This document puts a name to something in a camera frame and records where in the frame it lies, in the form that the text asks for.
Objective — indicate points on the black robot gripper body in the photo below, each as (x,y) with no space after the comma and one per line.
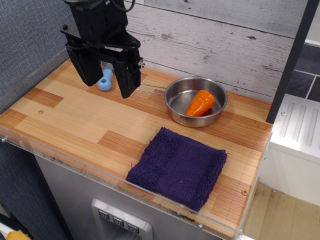
(100,28)

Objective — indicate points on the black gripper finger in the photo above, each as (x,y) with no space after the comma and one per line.
(87,66)
(128,75)

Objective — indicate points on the stainless steel pan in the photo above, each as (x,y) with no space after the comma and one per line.
(178,95)

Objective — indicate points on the orange plastic carrot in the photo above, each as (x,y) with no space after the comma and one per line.
(201,103)

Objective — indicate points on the blue grey toy scoop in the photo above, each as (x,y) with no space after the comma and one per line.
(105,83)

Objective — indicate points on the clear acrylic table edge guard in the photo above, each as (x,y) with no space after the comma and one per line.
(74,183)

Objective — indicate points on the purple folded towel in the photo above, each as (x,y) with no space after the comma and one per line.
(179,168)

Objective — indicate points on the silver dispenser button panel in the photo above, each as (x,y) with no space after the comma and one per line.
(115,224)

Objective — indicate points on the yellow object bottom left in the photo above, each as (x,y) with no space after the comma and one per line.
(17,235)

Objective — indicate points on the white ribbed side cabinet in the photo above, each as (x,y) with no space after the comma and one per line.
(291,161)

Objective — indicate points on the dark grey right post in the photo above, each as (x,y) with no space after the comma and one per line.
(299,41)

